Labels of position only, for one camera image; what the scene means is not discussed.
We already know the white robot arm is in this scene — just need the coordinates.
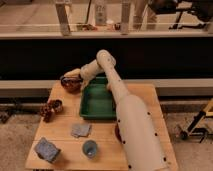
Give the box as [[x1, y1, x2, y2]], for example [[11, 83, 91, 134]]
[[64, 50, 170, 171]]

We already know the brown toy cup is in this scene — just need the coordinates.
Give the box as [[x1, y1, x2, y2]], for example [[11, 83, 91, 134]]
[[50, 99, 63, 113]]

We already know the blue small cup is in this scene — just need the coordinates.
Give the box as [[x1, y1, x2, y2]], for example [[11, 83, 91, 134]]
[[82, 140, 98, 158]]

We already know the blue grey sponge block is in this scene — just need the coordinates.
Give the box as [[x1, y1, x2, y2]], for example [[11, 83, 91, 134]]
[[34, 137, 61, 163]]

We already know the red bowl behind arm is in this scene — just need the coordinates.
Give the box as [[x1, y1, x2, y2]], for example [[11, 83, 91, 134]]
[[115, 124, 122, 142]]

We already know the dark red bowl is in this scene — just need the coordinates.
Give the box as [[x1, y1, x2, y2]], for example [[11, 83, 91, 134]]
[[60, 76, 82, 93]]

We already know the green plastic tray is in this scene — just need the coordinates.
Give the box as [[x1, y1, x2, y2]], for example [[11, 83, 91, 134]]
[[79, 77, 116, 120]]

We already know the grey cloth piece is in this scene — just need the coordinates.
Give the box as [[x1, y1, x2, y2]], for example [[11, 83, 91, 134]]
[[71, 123, 92, 138]]

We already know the wooden table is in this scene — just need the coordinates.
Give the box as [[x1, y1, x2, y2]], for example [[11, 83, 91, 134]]
[[25, 82, 178, 171]]

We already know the black office chair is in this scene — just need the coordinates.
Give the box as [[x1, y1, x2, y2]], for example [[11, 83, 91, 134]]
[[148, 0, 213, 29]]

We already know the yellow black cart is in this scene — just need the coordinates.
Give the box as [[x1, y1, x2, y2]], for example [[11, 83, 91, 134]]
[[178, 98, 213, 142]]

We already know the dark brown toy item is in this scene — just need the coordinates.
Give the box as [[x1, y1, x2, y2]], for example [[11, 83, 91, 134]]
[[39, 104, 52, 123]]

